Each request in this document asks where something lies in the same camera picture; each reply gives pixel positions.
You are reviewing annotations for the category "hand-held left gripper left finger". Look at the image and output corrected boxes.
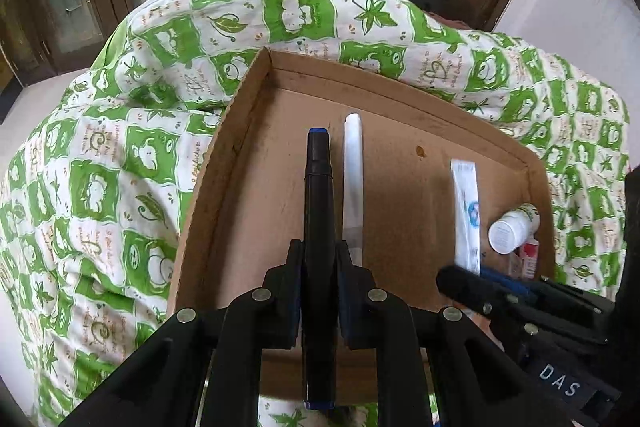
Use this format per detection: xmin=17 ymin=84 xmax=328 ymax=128
xmin=60 ymin=239 xmax=306 ymax=427

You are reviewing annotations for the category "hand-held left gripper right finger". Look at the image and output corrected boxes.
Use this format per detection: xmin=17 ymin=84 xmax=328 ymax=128
xmin=335 ymin=239 xmax=576 ymax=427

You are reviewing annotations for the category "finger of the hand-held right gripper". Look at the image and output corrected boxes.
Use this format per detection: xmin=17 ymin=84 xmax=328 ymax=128
xmin=517 ymin=275 xmax=617 ymax=345
xmin=436 ymin=264 xmax=537 ymax=324

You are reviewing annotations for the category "white pill bottle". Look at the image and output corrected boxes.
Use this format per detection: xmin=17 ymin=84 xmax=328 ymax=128
xmin=488 ymin=203 xmax=541 ymax=255

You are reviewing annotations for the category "black marker with blue cap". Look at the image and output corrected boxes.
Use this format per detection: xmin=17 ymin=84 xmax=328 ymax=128
xmin=303 ymin=127 xmax=337 ymax=410

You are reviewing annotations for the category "white tube with blue print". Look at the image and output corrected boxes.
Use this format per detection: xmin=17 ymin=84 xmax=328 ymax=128
xmin=449 ymin=159 xmax=482 ymax=277

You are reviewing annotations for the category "shallow cardboard tray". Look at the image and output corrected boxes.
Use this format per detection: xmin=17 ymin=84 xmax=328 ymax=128
xmin=167 ymin=47 xmax=557 ymax=410

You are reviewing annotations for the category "white pen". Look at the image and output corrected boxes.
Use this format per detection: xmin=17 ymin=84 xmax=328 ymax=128
xmin=343 ymin=111 xmax=367 ymax=268

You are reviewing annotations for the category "green white printed blanket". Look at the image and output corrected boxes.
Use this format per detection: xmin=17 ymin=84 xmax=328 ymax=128
xmin=0 ymin=0 xmax=632 ymax=427

